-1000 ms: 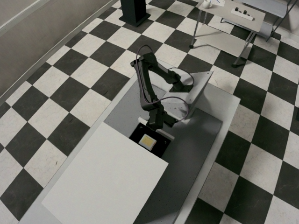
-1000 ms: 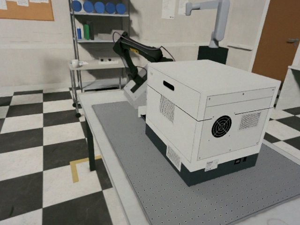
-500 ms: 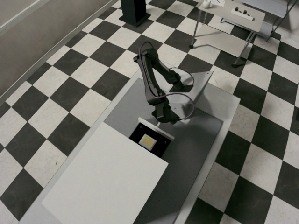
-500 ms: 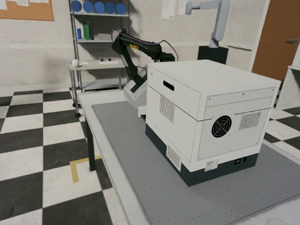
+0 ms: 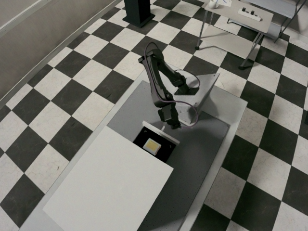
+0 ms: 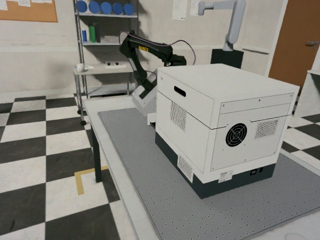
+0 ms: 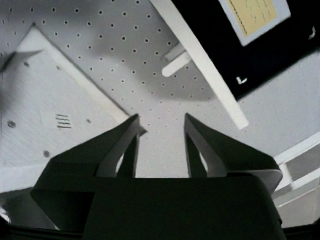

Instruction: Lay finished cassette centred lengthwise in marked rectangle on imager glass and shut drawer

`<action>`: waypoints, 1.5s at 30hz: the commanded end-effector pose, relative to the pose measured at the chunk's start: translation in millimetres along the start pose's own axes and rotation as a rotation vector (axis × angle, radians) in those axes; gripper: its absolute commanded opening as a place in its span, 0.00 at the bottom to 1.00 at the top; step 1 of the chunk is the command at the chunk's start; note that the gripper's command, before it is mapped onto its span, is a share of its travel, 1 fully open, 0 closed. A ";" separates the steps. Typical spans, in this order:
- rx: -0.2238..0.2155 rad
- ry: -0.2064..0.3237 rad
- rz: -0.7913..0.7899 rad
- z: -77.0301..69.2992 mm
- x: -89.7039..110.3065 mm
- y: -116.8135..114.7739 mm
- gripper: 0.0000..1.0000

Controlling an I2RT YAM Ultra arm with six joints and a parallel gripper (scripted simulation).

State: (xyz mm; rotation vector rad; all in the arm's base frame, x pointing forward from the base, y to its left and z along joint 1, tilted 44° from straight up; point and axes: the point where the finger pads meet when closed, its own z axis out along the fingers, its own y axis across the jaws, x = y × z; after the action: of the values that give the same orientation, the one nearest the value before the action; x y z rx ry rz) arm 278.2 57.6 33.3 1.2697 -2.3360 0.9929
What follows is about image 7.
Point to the white boxy benchtop instrument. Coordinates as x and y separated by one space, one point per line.
245 68

